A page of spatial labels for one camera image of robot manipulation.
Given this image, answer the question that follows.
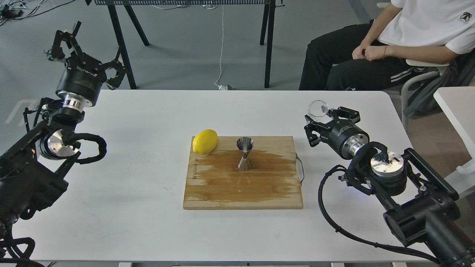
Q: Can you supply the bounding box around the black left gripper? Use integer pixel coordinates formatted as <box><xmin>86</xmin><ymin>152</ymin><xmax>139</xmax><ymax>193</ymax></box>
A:
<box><xmin>45</xmin><ymin>21</ymin><xmax>126</xmax><ymax>108</ymax></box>

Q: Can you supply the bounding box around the steel double jigger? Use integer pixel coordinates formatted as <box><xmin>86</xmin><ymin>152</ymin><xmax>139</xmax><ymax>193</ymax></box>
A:
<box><xmin>236</xmin><ymin>137</ymin><xmax>254</xmax><ymax>171</ymax></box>

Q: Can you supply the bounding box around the person right hand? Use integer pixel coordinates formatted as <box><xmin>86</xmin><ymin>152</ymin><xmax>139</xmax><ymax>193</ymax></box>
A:
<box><xmin>352</xmin><ymin>44</ymin><xmax>370</xmax><ymax>60</ymax></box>

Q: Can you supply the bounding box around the chair with grey armrest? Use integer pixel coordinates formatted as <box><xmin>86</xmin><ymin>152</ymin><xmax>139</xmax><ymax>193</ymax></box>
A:
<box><xmin>376</xmin><ymin>2</ymin><xmax>475</xmax><ymax>130</ymax></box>

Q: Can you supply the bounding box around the small clear glass cup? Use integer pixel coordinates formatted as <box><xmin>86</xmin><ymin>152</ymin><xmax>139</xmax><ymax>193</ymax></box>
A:
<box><xmin>307</xmin><ymin>100</ymin><xmax>329</xmax><ymax>121</ymax></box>

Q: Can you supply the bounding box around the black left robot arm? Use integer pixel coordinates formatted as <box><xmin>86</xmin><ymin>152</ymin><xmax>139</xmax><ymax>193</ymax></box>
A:
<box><xmin>0</xmin><ymin>22</ymin><xmax>126</xmax><ymax>267</ymax></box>

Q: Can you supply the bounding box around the black metal table frame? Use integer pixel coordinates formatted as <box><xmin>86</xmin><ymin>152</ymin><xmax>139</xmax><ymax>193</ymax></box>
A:
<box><xmin>85</xmin><ymin>0</ymin><xmax>285</xmax><ymax>90</ymax></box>

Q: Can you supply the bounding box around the wooden cutting board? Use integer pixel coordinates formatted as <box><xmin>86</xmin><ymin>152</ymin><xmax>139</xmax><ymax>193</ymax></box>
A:
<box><xmin>183</xmin><ymin>136</ymin><xmax>303</xmax><ymax>210</ymax></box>

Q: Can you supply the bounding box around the white hanging cable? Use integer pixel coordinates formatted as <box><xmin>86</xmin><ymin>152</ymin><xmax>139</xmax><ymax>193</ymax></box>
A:
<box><xmin>214</xmin><ymin>4</ymin><xmax>225</xmax><ymax>86</ymax></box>

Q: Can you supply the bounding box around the seated person white shirt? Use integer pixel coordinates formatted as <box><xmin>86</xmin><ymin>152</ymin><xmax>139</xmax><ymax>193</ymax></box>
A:
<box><xmin>299</xmin><ymin>0</ymin><xmax>475</xmax><ymax>91</ymax></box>

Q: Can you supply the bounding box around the yellow lemon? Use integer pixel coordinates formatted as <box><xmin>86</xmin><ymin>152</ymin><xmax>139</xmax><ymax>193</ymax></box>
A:
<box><xmin>192</xmin><ymin>129</ymin><xmax>218</xmax><ymax>155</ymax></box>

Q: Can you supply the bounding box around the cable bundle on floor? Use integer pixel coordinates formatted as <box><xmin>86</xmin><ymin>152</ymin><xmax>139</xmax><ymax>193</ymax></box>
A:
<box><xmin>0</xmin><ymin>0</ymin><xmax>76</xmax><ymax>26</ymax></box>

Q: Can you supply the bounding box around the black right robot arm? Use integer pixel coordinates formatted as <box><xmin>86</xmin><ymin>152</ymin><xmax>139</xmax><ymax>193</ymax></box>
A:
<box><xmin>304</xmin><ymin>101</ymin><xmax>474</xmax><ymax>267</ymax></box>

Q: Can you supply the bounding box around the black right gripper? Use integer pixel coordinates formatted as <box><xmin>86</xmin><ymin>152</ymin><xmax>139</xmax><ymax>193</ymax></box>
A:
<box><xmin>304</xmin><ymin>106</ymin><xmax>369</xmax><ymax>159</ymax></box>

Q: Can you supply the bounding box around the person left hand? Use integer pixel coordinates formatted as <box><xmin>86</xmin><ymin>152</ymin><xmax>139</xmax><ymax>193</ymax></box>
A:
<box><xmin>364</xmin><ymin>46</ymin><xmax>387</xmax><ymax>62</ymax></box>

